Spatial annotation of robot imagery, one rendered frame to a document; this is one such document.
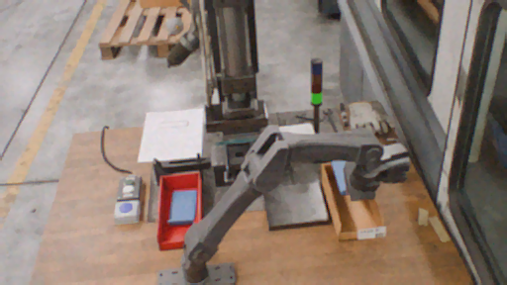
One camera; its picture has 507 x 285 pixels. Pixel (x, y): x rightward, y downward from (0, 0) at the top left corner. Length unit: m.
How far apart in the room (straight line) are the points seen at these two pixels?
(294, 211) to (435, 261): 0.40
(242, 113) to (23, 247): 1.80
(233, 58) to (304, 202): 0.46
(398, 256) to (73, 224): 0.92
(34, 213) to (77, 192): 1.44
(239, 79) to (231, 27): 0.15
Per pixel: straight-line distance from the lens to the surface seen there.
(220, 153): 1.72
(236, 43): 1.48
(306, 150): 1.25
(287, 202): 1.63
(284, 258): 1.51
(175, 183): 1.73
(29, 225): 3.21
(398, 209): 1.66
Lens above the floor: 2.03
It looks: 37 degrees down
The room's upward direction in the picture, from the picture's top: 5 degrees counter-clockwise
